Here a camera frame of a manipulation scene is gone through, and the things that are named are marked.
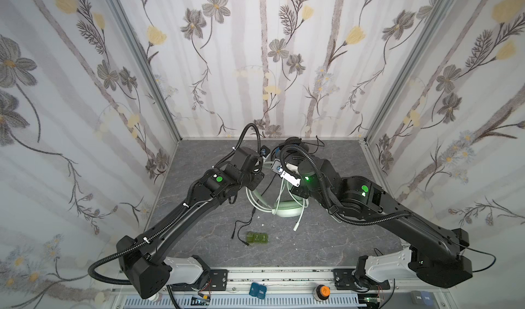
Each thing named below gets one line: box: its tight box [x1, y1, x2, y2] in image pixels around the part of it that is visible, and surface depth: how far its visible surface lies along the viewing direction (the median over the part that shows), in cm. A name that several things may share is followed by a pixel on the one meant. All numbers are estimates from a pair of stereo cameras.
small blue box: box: [248, 282, 267, 300], surface depth 72 cm
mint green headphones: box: [245, 178, 309, 219], surface depth 66 cm
